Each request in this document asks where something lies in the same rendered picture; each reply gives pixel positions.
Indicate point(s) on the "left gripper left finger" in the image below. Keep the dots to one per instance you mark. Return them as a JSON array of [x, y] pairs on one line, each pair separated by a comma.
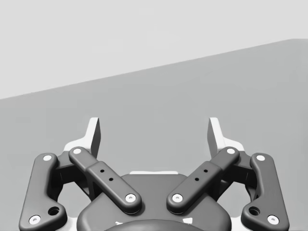
[[104, 176]]

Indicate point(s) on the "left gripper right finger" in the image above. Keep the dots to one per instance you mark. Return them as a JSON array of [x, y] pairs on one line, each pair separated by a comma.
[[204, 176]]

